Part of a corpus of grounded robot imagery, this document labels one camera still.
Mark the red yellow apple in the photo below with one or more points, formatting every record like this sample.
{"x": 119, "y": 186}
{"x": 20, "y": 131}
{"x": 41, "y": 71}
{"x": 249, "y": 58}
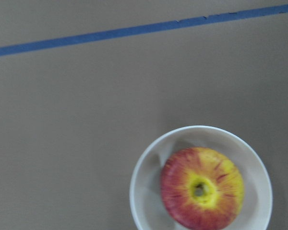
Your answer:
{"x": 201, "y": 189}

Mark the white round bowl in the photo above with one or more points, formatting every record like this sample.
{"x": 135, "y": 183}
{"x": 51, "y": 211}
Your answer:
{"x": 147, "y": 208}

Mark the blue tape line crosswise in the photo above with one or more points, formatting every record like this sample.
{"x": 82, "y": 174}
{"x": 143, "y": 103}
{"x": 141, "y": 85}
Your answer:
{"x": 141, "y": 29}

